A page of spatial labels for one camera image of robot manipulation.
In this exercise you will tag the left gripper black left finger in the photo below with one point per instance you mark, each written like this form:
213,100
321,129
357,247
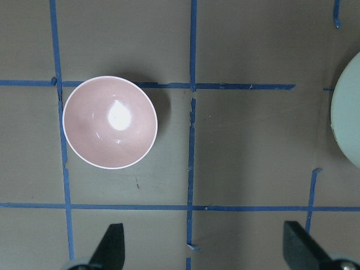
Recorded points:
110,252

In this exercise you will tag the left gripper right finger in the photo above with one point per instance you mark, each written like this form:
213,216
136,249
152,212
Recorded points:
300,251

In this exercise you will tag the pale green cooking pot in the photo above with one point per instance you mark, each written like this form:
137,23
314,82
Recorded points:
345,111

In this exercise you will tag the pink bowl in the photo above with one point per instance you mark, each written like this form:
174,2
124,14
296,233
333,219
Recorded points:
109,122

